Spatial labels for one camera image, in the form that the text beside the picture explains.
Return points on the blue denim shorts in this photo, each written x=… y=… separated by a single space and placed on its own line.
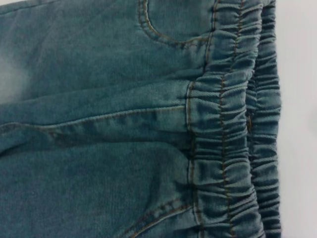
x=99 y=74

